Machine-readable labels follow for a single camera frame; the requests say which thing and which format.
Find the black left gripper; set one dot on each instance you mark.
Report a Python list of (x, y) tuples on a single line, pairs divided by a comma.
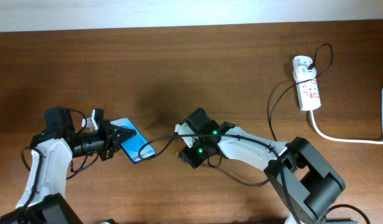
[(112, 139)]

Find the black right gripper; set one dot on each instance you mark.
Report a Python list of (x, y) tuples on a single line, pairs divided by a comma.
[(188, 154)]

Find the blue smartphone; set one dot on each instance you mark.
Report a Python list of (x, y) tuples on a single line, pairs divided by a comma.
[(131, 146)]

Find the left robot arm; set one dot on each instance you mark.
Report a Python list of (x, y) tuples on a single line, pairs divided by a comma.
[(53, 151)]

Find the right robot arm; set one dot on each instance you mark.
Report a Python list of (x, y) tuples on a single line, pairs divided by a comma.
[(305, 181)]

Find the white usb charger adapter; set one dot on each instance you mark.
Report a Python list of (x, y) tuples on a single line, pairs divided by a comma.
[(302, 73)]

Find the white power strip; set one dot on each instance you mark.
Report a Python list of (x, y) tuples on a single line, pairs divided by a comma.
[(307, 91)]

